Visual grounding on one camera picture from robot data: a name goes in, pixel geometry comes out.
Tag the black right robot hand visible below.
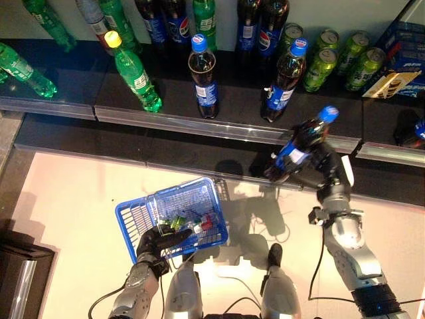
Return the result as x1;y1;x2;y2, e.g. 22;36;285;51
281;141;355;199

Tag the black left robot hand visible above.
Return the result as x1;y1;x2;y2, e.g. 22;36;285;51
135;225;193;265

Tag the water bottle red cap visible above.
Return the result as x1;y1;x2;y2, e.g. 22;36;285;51
74;0;116;56
187;212;222;235

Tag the blue plastic shopping basket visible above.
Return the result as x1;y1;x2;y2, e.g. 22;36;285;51
114;176;230;261

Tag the silver left robot leg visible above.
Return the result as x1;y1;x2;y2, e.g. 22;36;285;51
163;257;204;319

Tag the silver robot leg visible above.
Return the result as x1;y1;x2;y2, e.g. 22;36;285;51
260;265;302;319
163;257;204;319

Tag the green soda can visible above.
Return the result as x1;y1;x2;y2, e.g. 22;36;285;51
311;29;341;54
301;47;339;94
336;30;371;76
344;47;386;93
278;22;304;57

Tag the black right robot foot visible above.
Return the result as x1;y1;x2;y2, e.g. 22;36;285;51
267;242;284;270

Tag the blue cardboard box gold print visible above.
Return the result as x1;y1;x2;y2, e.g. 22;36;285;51
361;21;425;100

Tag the silver right robot leg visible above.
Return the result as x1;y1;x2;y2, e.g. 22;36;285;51
260;265;302;319

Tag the black side cabinet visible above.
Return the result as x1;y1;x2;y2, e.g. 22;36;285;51
0;229;56;319

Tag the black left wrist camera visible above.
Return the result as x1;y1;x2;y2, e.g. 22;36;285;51
151;258;171;277

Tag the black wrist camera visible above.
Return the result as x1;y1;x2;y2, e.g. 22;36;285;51
307;205;330;227
151;258;171;277

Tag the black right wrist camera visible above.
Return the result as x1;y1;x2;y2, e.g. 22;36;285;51
307;205;330;227

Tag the black shelf board clear rail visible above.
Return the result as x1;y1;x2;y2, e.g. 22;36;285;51
94;43;363;156
0;39;98;121
357;96;425;167

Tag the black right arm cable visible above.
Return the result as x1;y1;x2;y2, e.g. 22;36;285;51
307;225;358;302

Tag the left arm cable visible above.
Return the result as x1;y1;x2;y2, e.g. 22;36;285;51
87;280;133;319

